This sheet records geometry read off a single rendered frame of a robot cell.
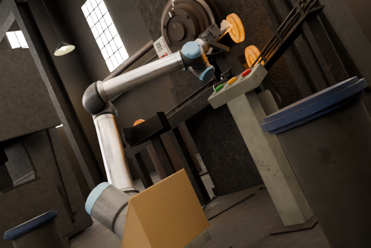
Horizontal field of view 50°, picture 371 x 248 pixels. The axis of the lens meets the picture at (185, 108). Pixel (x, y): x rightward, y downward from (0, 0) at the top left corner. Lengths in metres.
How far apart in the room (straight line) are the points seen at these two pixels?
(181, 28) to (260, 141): 1.20
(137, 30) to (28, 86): 7.58
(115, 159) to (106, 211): 0.37
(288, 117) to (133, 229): 0.69
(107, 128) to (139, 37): 10.19
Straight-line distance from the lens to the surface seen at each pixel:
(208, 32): 2.15
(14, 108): 4.72
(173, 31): 2.58
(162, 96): 11.90
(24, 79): 4.94
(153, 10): 3.04
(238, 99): 1.54
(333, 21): 3.13
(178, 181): 1.58
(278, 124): 1.10
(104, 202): 1.64
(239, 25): 2.13
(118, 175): 1.88
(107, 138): 1.99
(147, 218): 1.44
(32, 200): 4.27
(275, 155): 1.53
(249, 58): 2.21
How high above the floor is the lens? 0.47
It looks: 4 degrees up
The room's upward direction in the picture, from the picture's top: 25 degrees counter-clockwise
